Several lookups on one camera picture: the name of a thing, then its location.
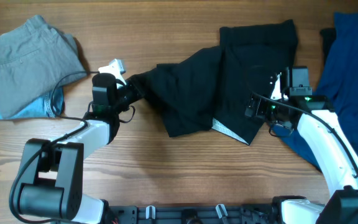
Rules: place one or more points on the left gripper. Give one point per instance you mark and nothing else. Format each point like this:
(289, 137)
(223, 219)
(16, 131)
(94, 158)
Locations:
(134, 90)

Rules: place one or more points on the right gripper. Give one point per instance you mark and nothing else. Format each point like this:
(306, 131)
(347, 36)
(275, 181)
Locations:
(255, 106)

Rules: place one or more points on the black shorts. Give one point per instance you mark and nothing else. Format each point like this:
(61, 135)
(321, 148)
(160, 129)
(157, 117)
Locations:
(215, 84)

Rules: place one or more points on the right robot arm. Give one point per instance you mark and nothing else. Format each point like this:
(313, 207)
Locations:
(317, 123)

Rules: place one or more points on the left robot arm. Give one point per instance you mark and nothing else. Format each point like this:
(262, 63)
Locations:
(49, 183)

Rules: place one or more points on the blue garment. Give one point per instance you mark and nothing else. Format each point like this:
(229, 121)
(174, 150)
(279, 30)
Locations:
(339, 80)

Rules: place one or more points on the folded light blue jeans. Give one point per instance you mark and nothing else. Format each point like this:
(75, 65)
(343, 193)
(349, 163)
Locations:
(42, 107)

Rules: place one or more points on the black garment far right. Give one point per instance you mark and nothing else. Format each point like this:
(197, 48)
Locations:
(328, 36)

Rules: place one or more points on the folded grey trousers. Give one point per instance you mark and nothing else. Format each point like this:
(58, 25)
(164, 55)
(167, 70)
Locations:
(35, 58)

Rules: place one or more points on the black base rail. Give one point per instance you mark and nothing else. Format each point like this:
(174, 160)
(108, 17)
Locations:
(244, 214)

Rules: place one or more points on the right white rail clip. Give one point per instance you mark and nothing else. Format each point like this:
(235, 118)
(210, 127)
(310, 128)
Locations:
(221, 211)

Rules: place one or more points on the white rail clip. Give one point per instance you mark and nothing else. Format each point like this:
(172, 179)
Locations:
(150, 212)
(221, 211)

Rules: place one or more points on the left white rail clip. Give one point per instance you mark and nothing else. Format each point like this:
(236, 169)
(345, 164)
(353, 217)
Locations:
(150, 212)

